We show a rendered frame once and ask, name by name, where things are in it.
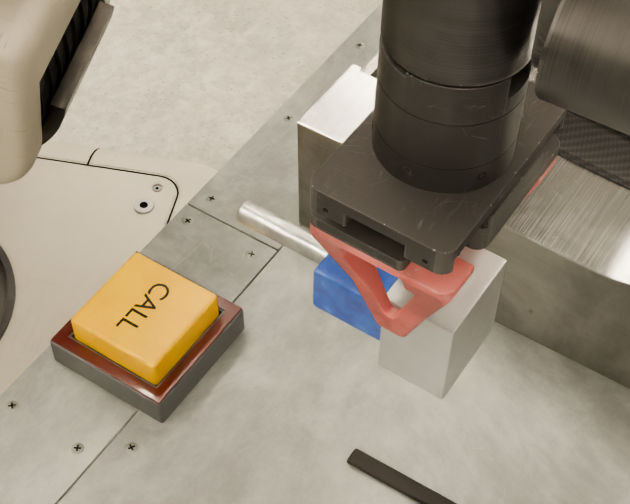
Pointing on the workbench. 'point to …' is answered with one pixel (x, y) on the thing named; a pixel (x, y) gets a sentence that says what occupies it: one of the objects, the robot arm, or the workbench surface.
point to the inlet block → (329, 293)
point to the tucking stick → (395, 479)
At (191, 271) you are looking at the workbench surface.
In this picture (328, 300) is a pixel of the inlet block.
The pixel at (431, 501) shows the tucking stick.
